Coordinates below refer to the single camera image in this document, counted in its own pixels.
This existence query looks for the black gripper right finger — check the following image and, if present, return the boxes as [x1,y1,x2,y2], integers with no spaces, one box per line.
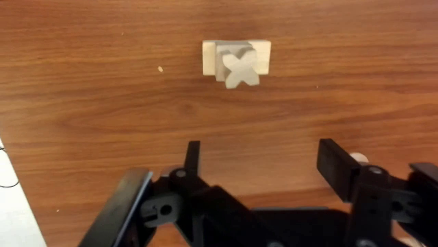
[316,138,438,247]

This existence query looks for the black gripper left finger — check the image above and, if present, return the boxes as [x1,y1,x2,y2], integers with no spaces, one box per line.
[79,141,255,247]

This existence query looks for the wooden arch block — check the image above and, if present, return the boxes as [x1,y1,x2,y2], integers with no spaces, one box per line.
[202,39,270,75]

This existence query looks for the small wooden cross block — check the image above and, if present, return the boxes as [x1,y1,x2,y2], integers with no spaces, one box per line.
[221,49,259,89]

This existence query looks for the wooden table top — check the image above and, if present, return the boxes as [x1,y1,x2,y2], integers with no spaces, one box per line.
[0,0,438,247]

